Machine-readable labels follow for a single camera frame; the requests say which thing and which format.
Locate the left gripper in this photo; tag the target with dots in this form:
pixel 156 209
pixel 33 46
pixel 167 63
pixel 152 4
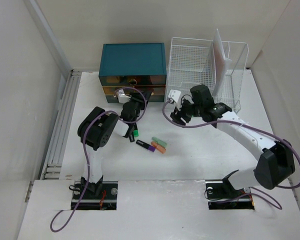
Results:
pixel 140 100

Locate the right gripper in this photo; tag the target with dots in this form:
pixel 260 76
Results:
pixel 178 112

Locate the teal drawer organizer box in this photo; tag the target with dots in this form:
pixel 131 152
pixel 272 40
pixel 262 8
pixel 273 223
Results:
pixel 138 65

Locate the yellow black highlighter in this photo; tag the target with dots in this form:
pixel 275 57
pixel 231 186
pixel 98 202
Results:
pixel 132 137

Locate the clear mesh zip pouch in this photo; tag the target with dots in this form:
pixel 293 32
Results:
pixel 221 62

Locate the pastel green highlighter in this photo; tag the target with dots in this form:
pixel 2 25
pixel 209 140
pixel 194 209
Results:
pixel 159 142

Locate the purple black highlighter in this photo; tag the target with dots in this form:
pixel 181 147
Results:
pixel 145 145

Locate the pastel orange highlighter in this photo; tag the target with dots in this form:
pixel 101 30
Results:
pixel 158 147

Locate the green black highlighter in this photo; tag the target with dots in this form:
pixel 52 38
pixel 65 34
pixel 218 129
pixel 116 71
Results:
pixel 136 131

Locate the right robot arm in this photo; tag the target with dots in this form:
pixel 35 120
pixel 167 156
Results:
pixel 275 160

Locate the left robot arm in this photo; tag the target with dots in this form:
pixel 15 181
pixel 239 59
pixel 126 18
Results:
pixel 95 131

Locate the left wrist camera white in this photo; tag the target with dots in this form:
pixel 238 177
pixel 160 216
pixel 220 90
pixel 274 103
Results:
pixel 122 97

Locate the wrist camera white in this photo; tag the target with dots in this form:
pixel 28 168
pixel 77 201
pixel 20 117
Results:
pixel 174 96
pixel 122 97

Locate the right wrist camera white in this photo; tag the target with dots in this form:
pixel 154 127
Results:
pixel 174 96

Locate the white wire desk organizer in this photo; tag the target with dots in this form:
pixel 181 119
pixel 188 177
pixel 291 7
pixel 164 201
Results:
pixel 192 62

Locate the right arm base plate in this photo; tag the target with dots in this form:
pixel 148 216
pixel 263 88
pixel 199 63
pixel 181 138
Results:
pixel 222 196

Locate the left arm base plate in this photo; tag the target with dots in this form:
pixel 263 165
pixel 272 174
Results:
pixel 106 200

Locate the aluminium rail frame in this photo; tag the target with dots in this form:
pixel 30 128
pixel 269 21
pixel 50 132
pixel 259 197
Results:
pixel 52 163

